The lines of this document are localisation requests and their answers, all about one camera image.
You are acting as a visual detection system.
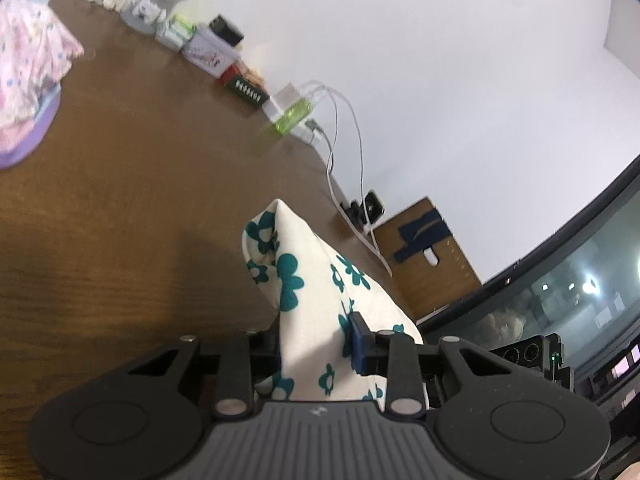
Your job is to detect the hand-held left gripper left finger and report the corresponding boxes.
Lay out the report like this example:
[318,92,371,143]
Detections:
[125,330,282,420]

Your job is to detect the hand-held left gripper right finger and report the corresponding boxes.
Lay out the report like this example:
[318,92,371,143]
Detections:
[350,312,516,418]

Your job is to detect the cream dress with teal flowers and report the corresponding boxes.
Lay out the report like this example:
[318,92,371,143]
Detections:
[242,199,426,403]

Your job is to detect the black framed glass screen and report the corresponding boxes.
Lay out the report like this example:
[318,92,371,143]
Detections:
[415,155,640,466]

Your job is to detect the dark blue cloth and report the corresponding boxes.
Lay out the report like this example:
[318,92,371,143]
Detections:
[395,210,453,263]

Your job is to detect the phone holder clip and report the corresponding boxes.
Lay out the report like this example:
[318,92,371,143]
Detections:
[364,191,386,223]

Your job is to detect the white power strip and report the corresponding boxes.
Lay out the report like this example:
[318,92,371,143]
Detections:
[261,97,326,143]

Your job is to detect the green spray bottle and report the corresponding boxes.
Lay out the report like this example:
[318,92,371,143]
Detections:
[274,101,313,136]

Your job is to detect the white power adapter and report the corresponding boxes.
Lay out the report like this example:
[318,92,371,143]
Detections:
[277,85,303,111]

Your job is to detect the dark box with white print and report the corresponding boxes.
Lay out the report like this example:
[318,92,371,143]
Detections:
[225,75,266,108]

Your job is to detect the orange snack packets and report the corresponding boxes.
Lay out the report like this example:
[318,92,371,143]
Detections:
[235,60,263,86]

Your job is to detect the purple round pad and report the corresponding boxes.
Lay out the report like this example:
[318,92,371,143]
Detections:
[0,85,63,170]

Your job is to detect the grey tin box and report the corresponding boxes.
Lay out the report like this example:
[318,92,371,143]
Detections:
[182,27,238,78]

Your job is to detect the black charger block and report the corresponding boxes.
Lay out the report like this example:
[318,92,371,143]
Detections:
[209,15,245,46]

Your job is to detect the green and white small box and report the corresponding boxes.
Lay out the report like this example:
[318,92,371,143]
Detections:
[155,15,196,51]

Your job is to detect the pink floral garment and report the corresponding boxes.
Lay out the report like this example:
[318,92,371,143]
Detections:
[0,0,86,153]

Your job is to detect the white charging cable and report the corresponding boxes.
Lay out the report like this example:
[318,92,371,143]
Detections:
[300,79,373,233]
[320,87,393,278]

